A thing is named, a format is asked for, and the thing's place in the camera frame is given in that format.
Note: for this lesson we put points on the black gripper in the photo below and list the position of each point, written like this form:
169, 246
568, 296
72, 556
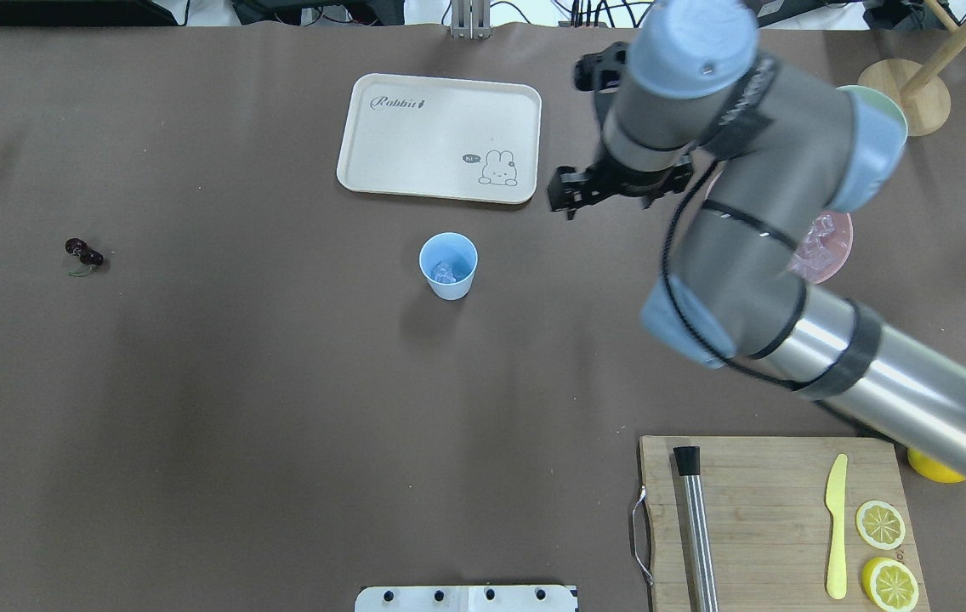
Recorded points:
624, 178

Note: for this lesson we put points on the pile of ice cubes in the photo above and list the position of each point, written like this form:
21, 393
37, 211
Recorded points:
813, 256

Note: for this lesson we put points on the cream rabbit tray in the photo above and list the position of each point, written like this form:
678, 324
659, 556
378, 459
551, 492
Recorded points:
412, 135

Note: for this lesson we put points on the wooden mug tree stand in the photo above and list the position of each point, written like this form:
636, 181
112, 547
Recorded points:
917, 90

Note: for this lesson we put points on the green bowl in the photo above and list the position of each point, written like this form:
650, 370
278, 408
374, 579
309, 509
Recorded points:
878, 100

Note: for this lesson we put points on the light blue plastic cup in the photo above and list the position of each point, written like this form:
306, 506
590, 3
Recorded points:
449, 261

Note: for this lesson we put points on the dark cherries pair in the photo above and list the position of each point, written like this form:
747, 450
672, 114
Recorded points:
89, 259

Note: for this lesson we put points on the lemon half slice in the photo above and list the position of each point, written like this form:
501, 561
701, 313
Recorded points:
881, 525
890, 585

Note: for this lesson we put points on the clear ice cube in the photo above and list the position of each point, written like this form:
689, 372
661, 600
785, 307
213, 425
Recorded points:
446, 274
432, 271

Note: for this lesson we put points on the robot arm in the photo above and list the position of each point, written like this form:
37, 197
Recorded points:
758, 149

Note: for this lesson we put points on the pink bowl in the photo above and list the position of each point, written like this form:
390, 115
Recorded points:
841, 244

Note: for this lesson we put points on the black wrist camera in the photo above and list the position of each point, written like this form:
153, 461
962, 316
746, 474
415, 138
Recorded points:
602, 71

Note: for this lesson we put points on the wooden cutting board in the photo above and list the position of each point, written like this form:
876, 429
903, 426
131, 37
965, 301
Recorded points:
768, 523

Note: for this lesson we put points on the steel muddler black tip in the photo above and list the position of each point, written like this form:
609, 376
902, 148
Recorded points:
698, 547

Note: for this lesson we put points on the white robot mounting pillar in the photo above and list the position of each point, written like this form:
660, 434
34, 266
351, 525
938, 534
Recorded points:
528, 597

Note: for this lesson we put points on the yellow plastic knife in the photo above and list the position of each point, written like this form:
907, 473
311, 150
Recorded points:
836, 584

